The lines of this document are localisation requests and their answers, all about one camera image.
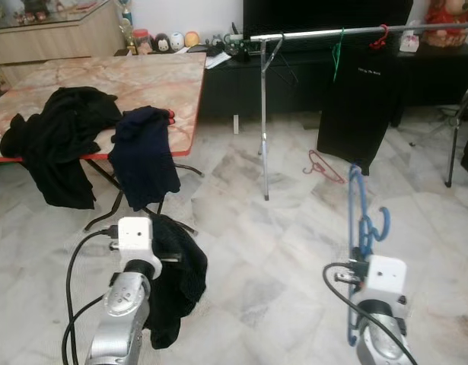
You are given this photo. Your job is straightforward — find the blue plastic hanger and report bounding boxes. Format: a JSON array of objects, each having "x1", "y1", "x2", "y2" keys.
[{"x1": 345, "y1": 163, "x2": 392, "y2": 347}]

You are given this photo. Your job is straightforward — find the red plastic hanger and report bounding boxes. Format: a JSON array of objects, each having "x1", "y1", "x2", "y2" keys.
[{"x1": 304, "y1": 150, "x2": 347, "y2": 186}]

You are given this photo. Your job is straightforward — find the dark knitted sweater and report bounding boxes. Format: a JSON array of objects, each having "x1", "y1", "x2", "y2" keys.
[{"x1": 142, "y1": 214, "x2": 209, "y2": 351}]

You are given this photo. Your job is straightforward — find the green plastic hanger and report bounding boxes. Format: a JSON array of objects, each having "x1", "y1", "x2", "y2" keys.
[{"x1": 331, "y1": 29, "x2": 346, "y2": 83}]

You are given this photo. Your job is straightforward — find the pink plastic hanger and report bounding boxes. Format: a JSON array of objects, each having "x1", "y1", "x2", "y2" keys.
[{"x1": 371, "y1": 24, "x2": 390, "y2": 50}]

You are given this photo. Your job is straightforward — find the black t-shirt small white print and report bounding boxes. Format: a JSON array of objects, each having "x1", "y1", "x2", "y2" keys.
[{"x1": 317, "y1": 44, "x2": 406, "y2": 176}]

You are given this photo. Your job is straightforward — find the black TV cabinet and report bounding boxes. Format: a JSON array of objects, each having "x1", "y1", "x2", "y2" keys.
[{"x1": 199, "y1": 42, "x2": 468, "y2": 126}]

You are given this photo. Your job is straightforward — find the white pink tissue box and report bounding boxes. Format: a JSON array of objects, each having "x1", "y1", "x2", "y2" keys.
[{"x1": 399, "y1": 29, "x2": 421, "y2": 54}]

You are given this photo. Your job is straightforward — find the navy blue garment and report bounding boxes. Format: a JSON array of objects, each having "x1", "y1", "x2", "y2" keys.
[{"x1": 108, "y1": 106, "x2": 181, "y2": 212}]

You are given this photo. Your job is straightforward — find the silver metal clothes rack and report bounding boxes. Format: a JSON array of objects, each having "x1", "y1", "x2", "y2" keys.
[{"x1": 249, "y1": 21, "x2": 468, "y2": 202}]

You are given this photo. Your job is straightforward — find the white papers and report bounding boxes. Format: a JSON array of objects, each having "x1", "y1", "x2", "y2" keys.
[{"x1": 205, "y1": 49, "x2": 233, "y2": 69}]

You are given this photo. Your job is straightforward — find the black flat television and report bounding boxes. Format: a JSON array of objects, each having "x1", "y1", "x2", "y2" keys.
[{"x1": 243, "y1": 0, "x2": 414, "y2": 39}]

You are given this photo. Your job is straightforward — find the red laughing Buddha statue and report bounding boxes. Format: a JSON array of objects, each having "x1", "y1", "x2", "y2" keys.
[{"x1": 424, "y1": 0, "x2": 468, "y2": 49}]

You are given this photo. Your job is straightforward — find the marble pattern folding table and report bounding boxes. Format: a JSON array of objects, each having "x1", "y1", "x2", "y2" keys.
[{"x1": 0, "y1": 52, "x2": 208, "y2": 233}]

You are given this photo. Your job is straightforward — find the black white round figurine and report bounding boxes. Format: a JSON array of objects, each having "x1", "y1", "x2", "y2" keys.
[{"x1": 154, "y1": 33, "x2": 171, "y2": 54}]

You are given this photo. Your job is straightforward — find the jar with red lid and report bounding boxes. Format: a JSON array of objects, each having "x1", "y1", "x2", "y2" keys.
[{"x1": 133, "y1": 29, "x2": 151, "y2": 54}]

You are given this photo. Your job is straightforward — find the black garment heap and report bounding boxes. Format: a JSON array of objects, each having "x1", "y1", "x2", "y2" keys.
[{"x1": 0, "y1": 86, "x2": 124, "y2": 210}]

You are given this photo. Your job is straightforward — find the wooden sideboard glass top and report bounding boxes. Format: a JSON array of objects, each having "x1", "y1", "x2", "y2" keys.
[{"x1": 0, "y1": 0, "x2": 128, "y2": 65}]

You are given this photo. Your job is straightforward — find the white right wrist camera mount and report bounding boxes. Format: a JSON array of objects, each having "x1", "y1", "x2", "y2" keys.
[{"x1": 354, "y1": 255, "x2": 409, "y2": 309}]

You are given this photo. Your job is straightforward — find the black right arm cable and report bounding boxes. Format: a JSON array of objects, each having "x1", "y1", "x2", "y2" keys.
[{"x1": 323, "y1": 262, "x2": 417, "y2": 365}]

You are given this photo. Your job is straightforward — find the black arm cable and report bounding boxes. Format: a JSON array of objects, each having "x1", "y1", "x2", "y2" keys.
[
  {"x1": 323, "y1": 262, "x2": 417, "y2": 365},
  {"x1": 62, "y1": 228, "x2": 120, "y2": 365}
]

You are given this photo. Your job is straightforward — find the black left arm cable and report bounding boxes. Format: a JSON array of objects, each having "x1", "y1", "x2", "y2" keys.
[{"x1": 62, "y1": 228, "x2": 120, "y2": 365}]

